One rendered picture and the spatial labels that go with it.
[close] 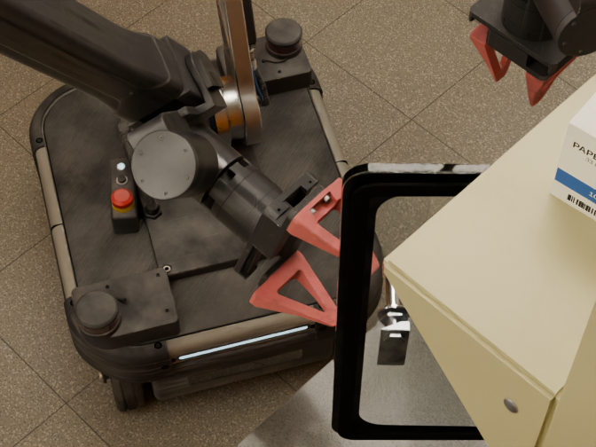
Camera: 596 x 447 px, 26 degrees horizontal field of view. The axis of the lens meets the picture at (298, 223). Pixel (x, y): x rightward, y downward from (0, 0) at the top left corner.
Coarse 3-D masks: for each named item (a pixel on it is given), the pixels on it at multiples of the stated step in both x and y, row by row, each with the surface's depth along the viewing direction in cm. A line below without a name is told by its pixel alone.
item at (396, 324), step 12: (384, 324) 101; (396, 324) 99; (408, 324) 99; (384, 336) 99; (396, 336) 99; (408, 336) 99; (384, 348) 101; (396, 348) 101; (384, 360) 102; (396, 360) 102
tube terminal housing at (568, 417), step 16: (592, 320) 55; (592, 336) 56; (576, 352) 58; (592, 352) 57; (576, 368) 59; (592, 368) 58; (576, 384) 59; (592, 384) 58; (560, 400) 62; (576, 400) 60; (592, 400) 59; (560, 416) 62; (576, 416) 61; (592, 416) 60; (560, 432) 63; (576, 432) 62; (592, 432) 61
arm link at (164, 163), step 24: (192, 72) 113; (216, 72) 116; (216, 96) 114; (168, 120) 107; (192, 120) 114; (144, 144) 106; (168, 144) 105; (192, 144) 106; (144, 168) 106; (168, 168) 106; (192, 168) 105; (216, 168) 110; (168, 192) 106; (192, 192) 108
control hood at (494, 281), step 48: (576, 96) 73; (528, 144) 71; (480, 192) 69; (528, 192) 69; (432, 240) 67; (480, 240) 67; (528, 240) 67; (576, 240) 67; (432, 288) 65; (480, 288) 65; (528, 288) 65; (576, 288) 65; (432, 336) 67; (480, 336) 64; (528, 336) 64; (576, 336) 64; (480, 384) 67; (528, 384) 63; (480, 432) 70; (528, 432) 66
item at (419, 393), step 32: (384, 224) 90; (416, 224) 90; (384, 256) 93; (384, 288) 97; (416, 352) 105; (384, 384) 109; (416, 384) 109; (448, 384) 109; (384, 416) 114; (416, 416) 114; (448, 416) 114
